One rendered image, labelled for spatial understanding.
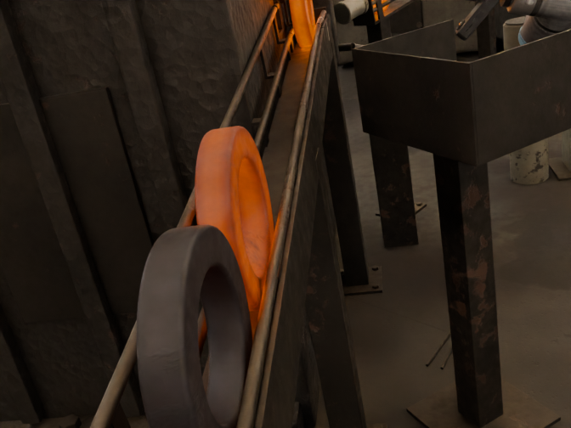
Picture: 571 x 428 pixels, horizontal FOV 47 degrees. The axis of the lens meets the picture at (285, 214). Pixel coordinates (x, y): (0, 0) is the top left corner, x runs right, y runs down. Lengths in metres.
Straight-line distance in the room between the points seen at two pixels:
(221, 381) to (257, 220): 0.22
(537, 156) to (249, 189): 1.65
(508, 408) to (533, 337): 0.24
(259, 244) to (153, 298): 0.29
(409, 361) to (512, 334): 0.24
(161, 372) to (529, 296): 1.35
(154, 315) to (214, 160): 0.20
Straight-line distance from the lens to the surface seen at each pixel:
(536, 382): 1.45
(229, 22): 1.05
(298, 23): 1.44
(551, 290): 1.73
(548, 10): 1.52
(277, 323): 0.59
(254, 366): 0.54
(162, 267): 0.45
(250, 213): 0.72
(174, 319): 0.43
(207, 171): 0.59
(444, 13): 4.16
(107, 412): 0.48
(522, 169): 2.28
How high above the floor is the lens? 0.92
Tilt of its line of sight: 23 degrees down
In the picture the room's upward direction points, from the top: 11 degrees counter-clockwise
